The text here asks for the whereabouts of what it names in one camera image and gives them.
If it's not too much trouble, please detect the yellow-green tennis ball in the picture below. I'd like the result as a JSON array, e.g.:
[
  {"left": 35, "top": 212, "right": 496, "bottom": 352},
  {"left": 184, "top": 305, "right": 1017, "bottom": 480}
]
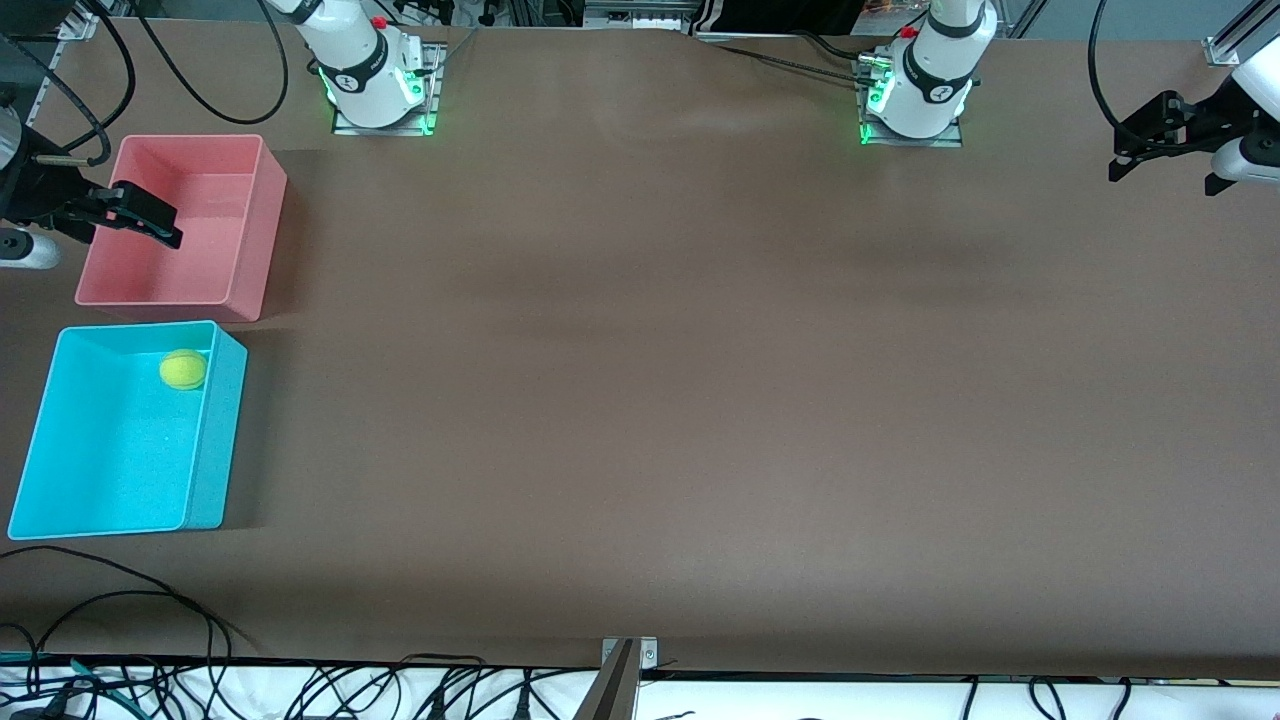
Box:
[{"left": 159, "top": 349, "right": 209, "bottom": 391}]

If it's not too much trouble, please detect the pink plastic bin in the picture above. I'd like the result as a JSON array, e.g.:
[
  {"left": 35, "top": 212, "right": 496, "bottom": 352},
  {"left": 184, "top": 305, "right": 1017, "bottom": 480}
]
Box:
[{"left": 75, "top": 133, "right": 289, "bottom": 324}]

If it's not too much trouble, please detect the blue plastic bin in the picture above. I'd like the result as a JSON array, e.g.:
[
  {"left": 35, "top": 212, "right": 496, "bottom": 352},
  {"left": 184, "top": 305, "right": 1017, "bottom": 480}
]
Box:
[{"left": 7, "top": 320, "right": 249, "bottom": 541}]

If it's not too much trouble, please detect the dark clothed person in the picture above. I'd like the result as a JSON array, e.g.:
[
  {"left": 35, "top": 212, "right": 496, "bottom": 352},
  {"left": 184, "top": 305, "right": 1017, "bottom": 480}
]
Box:
[{"left": 700, "top": 0, "right": 866, "bottom": 36}]

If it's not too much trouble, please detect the grey metal pole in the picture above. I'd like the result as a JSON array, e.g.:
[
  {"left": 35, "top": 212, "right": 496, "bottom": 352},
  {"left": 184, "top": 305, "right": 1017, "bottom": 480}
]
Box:
[{"left": 572, "top": 640, "right": 641, "bottom": 720}]

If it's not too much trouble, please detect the aluminium frame profile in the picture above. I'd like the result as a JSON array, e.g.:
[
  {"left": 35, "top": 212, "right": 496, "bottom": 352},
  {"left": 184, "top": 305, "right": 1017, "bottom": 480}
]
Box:
[
  {"left": 1203, "top": 0, "right": 1280, "bottom": 69},
  {"left": 40, "top": 0, "right": 101, "bottom": 43}
]

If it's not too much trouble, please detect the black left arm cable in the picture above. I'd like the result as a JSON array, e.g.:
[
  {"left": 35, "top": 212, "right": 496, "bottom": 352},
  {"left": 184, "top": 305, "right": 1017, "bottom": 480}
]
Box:
[{"left": 1088, "top": 0, "right": 1151, "bottom": 146}]

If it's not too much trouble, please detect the metal base plate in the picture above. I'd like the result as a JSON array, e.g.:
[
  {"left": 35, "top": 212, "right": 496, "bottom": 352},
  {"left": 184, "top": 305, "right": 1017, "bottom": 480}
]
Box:
[
  {"left": 330, "top": 42, "right": 447, "bottom": 138},
  {"left": 855, "top": 55, "right": 967, "bottom": 149}
]

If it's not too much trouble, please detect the thin black cable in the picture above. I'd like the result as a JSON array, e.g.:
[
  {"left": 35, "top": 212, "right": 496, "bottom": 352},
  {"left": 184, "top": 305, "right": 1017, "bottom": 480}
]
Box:
[
  {"left": 25, "top": 590, "right": 233, "bottom": 691},
  {"left": 0, "top": 545, "right": 258, "bottom": 651}
]

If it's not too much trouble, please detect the thin grey cable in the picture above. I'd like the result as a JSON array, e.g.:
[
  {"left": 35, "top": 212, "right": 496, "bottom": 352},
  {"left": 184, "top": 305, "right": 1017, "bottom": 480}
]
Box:
[{"left": 425, "top": 25, "right": 483, "bottom": 79}]

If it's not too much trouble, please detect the teal cable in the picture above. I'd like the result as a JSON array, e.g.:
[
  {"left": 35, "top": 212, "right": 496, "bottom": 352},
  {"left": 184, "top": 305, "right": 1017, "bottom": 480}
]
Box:
[{"left": 0, "top": 652, "right": 136, "bottom": 701}]

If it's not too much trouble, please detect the black cable with plug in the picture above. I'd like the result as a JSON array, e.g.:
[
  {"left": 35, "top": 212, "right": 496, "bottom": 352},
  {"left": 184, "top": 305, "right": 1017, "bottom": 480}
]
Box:
[
  {"left": 500, "top": 668, "right": 546, "bottom": 720},
  {"left": 400, "top": 665, "right": 471, "bottom": 720}
]

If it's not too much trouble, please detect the small metal bracket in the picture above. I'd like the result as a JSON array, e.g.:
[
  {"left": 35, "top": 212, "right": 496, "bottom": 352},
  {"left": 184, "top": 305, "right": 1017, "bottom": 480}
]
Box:
[{"left": 600, "top": 636, "right": 660, "bottom": 669}]

